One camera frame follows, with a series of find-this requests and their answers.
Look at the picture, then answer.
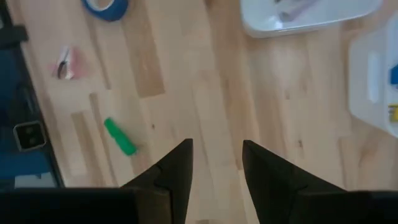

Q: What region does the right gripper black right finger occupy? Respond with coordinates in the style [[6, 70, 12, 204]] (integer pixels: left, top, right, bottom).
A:
[[242, 139, 398, 224]]

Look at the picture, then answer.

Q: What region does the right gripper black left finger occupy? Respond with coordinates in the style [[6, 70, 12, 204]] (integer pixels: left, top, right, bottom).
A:
[[0, 139, 193, 224]]

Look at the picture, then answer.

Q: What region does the pink staple remover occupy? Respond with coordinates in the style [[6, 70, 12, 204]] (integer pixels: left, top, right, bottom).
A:
[[48, 45, 91, 81]]

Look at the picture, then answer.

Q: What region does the long bright green stapler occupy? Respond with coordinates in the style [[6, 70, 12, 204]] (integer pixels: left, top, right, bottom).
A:
[[103, 117, 138, 157]]

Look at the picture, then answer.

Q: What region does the blue masking tape roll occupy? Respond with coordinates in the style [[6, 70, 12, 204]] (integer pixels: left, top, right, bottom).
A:
[[80, 0, 130, 22]]

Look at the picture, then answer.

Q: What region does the white plastic storage bin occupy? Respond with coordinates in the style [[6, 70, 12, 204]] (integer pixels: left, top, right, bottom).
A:
[[347, 17, 398, 139], [238, 0, 384, 39]]

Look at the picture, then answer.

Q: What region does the black table-level camera box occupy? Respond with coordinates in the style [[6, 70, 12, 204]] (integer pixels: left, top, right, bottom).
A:
[[12, 120, 48, 152]]

